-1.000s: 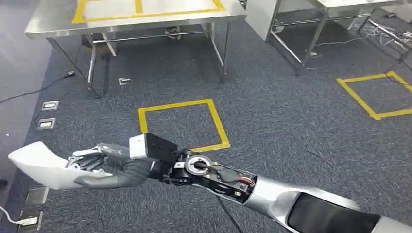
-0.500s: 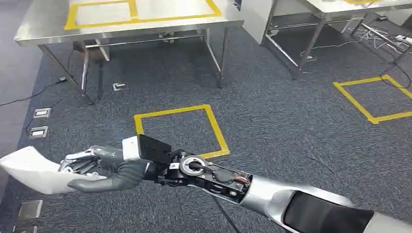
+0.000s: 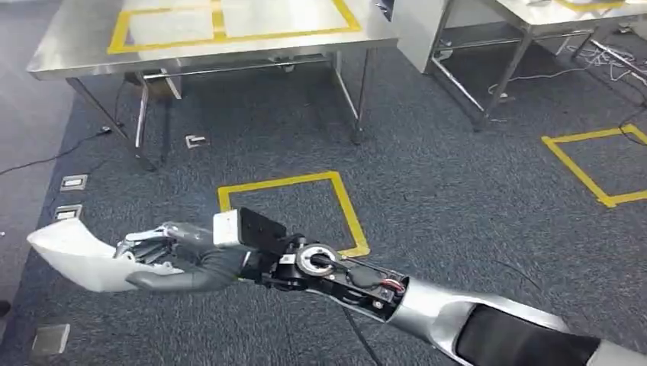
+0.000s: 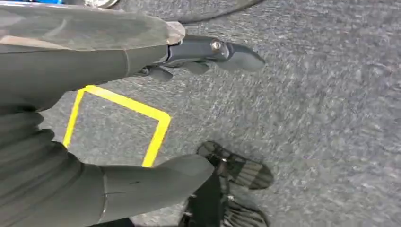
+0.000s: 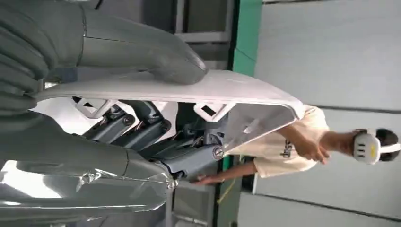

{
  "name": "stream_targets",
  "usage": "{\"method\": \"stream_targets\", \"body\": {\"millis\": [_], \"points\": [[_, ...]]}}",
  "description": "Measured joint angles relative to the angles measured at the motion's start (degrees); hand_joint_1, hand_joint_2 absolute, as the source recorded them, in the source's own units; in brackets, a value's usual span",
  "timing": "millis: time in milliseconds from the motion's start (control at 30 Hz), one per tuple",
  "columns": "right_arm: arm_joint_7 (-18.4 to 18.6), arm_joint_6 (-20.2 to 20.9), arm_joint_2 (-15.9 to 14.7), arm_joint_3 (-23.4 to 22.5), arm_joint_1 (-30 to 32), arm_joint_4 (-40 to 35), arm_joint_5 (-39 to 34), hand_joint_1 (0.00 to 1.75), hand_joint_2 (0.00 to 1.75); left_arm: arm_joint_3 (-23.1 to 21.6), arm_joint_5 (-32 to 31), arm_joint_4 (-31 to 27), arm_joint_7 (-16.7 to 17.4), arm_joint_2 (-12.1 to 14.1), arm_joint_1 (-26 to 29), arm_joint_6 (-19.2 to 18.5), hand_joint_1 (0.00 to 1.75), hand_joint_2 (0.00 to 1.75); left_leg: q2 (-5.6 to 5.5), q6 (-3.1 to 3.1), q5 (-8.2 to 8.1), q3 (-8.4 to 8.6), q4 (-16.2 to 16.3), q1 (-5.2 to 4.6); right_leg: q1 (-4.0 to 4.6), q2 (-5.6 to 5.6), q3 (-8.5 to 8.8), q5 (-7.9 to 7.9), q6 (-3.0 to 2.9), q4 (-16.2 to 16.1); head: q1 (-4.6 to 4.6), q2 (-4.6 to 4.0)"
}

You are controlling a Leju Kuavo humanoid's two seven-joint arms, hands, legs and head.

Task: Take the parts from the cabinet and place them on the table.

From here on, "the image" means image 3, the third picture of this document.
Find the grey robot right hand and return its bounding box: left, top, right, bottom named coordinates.
left=113, top=221, right=251, bottom=294

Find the white plastic car part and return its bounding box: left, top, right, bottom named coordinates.
left=26, top=218, right=185, bottom=294

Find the steel workbench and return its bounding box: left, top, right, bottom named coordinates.
left=26, top=0, right=401, bottom=173
left=391, top=0, right=647, bottom=133

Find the white cable tangle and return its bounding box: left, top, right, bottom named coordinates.
left=488, top=43, right=647, bottom=98

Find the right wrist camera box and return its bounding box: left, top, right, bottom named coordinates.
left=212, top=207, right=289, bottom=254

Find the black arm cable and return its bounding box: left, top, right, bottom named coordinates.
left=341, top=307, right=386, bottom=366

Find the yellow floor tape square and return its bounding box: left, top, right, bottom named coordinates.
left=542, top=124, right=647, bottom=209
left=217, top=170, right=371, bottom=258

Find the black floor cable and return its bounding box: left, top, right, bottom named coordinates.
left=0, top=126, right=113, bottom=177

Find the metal floor socket cover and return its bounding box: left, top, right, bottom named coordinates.
left=60, top=174, right=89, bottom=193
left=53, top=204, right=83, bottom=222
left=31, top=323, right=72, bottom=356

